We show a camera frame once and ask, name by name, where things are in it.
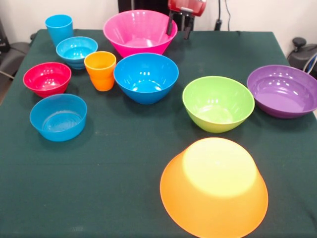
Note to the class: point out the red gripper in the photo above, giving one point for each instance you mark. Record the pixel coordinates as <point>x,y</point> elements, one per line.
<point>190,5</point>

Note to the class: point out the large pink bowl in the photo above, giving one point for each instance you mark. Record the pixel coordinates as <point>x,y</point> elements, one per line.
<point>138,29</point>

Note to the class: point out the large orange bowl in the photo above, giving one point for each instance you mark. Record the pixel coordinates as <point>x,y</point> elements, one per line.
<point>213,203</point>

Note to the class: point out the green bowl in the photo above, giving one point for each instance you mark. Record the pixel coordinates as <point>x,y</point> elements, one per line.
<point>218,104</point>

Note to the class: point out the orange cup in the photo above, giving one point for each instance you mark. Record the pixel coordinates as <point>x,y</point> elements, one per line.
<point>100,77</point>

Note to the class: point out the small ribbed cyan bowl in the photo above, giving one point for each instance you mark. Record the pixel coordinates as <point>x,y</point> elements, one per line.
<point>74,49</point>

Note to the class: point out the blue cup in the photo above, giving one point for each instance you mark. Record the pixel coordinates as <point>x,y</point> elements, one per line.
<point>59,29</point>

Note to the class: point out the purple bowl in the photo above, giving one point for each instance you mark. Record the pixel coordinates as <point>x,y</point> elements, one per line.
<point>282,99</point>

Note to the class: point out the small crimson bowl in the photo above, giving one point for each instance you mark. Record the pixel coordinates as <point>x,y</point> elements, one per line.
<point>47,79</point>

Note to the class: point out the translucent blue bowl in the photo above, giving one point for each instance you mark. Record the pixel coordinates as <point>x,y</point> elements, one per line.
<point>58,119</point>

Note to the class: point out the dark green tablecloth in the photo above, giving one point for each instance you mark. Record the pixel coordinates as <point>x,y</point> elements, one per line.
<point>123,173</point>

